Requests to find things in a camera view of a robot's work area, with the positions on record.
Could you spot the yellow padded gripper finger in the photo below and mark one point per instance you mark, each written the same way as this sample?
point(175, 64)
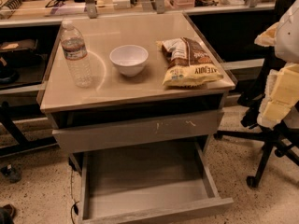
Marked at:
point(268, 37)
point(281, 95)

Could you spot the brown yellow chip bag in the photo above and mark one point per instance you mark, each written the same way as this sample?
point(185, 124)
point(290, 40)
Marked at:
point(189, 65)

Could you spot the grey drawer cabinet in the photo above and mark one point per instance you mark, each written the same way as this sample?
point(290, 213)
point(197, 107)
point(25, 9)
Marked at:
point(115, 98)

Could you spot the open middle drawer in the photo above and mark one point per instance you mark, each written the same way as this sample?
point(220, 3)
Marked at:
point(155, 183)

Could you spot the closed top drawer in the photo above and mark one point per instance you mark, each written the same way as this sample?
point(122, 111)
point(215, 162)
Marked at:
point(137, 131)

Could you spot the black office chair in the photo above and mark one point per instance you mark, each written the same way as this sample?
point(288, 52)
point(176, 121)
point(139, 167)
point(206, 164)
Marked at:
point(284, 136)

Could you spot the white bowl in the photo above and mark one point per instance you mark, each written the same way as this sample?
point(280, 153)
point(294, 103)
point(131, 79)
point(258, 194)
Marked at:
point(129, 60)

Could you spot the clear plastic water bottle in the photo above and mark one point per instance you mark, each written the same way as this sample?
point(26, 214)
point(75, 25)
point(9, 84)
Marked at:
point(76, 55)

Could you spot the black table leg base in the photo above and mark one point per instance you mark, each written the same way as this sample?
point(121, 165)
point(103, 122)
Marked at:
point(23, 144)

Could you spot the black shoe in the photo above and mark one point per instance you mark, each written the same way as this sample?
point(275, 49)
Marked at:
point(7, 213)

